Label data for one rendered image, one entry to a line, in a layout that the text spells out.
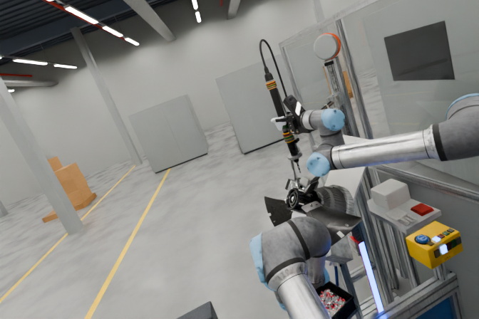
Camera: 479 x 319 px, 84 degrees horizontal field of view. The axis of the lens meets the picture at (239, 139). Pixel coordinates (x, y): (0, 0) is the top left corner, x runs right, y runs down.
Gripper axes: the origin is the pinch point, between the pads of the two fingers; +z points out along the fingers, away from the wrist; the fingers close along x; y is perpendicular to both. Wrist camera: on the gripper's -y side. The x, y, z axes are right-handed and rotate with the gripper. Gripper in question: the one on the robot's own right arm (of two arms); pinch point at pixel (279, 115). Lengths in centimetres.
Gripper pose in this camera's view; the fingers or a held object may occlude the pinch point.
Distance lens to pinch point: 124.2
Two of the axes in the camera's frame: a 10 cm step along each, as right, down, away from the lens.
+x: 8.5, -4.0, 3.5
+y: 3.4, 9.1, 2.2
